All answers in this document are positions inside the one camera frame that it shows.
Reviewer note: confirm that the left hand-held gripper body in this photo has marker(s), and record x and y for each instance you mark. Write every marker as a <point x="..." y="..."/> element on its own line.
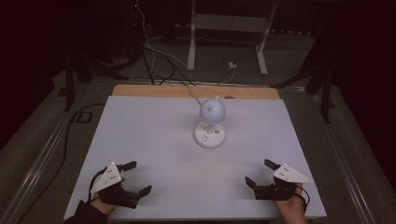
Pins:
<point x="109" y="179"/>

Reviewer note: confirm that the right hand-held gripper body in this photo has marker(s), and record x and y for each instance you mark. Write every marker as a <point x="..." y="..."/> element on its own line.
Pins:
<point x="289" y="174"/>

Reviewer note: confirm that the person's left hand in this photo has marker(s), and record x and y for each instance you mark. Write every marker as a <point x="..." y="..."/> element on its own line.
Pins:
<point x="101" y="204"/>

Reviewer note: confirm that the person's right hand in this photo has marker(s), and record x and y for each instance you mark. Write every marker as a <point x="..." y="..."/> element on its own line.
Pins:
<point x="294" y="208"/>

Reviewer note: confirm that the white table cover sheet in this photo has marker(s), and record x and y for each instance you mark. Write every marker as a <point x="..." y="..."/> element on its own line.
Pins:
<point x="174" y="161"/>

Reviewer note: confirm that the round white power socket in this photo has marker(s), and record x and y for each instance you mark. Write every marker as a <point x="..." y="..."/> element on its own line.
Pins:
<point x="210" y="141"/>

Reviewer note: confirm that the white ball-shaped lamp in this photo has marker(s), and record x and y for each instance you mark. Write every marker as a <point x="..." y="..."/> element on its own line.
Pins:
<point x="213" y="112"/>

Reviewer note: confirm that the black tripod stand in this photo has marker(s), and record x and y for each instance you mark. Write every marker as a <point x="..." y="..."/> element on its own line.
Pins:
<point x="326" y="99"/>
<point x="69" y="87"/>

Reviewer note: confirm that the wooden table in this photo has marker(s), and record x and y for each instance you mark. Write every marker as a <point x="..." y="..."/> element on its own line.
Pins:
<point x="174" y="91"/>

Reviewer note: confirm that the small white plug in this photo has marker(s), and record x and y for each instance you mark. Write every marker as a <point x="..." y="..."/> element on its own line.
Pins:
<point x="232" y="65"/>

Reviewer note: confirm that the white metal stand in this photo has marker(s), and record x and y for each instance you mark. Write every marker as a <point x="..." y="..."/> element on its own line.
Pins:
<point x="190" y="46"/>

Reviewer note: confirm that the metal floor rail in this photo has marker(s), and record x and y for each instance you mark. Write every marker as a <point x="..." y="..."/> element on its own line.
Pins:
<point x="37" y="169"/>
<point x="342" y="161"/>

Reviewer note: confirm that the black square floor frame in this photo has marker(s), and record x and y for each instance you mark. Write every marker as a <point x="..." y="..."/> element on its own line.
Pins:
<point x="84" y="117"/>

